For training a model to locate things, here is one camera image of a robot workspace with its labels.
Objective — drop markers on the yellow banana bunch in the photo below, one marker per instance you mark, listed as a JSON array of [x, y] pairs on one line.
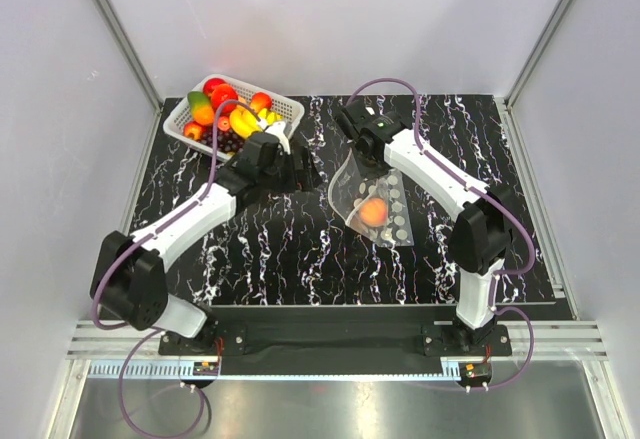
[[244, 123]]

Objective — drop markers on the left aluminium frame post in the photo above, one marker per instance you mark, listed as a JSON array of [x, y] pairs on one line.
[[127, 49]]

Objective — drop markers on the green orange mango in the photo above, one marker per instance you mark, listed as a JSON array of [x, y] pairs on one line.
[[197, 99]]

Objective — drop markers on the right aluminium frame post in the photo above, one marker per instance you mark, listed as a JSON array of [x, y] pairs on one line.
[[551, 27]]

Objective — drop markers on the aluminium frame post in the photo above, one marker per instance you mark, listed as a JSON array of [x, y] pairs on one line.
[[127, 49], [551, 27]]

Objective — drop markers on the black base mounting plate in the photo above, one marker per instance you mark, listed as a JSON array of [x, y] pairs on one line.
[[333, 340]]

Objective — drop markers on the peach fruit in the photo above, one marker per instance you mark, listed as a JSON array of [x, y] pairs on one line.
[[373, 212]]

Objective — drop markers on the right connector board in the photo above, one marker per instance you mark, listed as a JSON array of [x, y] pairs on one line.
[[477, 370]]

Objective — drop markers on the connector board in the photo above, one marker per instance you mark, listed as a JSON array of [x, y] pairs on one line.
[[477, 370], [209, 368]]

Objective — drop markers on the white plastic fruit basket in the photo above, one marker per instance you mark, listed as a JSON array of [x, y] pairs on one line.
[[291, 110]]

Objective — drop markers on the aluminium front rail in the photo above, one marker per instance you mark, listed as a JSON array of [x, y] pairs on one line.
[[125, 352]]

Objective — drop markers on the dark purple grape bunch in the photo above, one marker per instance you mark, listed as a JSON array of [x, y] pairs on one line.
[[228, 142]]

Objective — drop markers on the red apple back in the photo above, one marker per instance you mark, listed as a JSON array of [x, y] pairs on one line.
[[210, 85]]

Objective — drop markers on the left connector board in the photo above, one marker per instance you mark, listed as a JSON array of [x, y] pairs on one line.
[[209, 368]]

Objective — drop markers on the small red apple front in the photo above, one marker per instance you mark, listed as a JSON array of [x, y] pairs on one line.
[[194, 131]]

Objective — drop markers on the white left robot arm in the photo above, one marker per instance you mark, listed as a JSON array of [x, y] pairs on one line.
[[130, 275]]

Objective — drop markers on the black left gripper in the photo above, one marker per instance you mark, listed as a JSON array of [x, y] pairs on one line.
[[301, 178]]

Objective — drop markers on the clear dotted zip top bag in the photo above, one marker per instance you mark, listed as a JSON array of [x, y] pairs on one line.
[[353, 183]]

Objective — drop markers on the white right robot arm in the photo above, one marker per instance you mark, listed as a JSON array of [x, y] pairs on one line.
[[481, 235]]

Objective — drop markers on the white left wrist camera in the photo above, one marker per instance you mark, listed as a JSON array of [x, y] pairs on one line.
[[277, 129]]

